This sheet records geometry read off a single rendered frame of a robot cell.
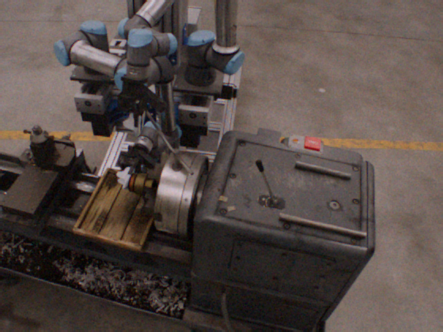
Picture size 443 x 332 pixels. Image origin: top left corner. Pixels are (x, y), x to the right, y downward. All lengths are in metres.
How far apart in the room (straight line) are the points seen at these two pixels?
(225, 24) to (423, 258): 2.13
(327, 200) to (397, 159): 2.26
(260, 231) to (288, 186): 0.21
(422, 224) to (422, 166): 0.61
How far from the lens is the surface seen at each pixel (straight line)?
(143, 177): 1.59
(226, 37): 1.71
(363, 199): 1.47
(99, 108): 1.99
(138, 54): 1.34
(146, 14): 1.51
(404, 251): 3.06
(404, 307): 2.84
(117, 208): 1.80
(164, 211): 1.45
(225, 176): 1.41
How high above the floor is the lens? 2.32
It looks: 48 degrees down
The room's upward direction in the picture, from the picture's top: 6 degrees clockwise
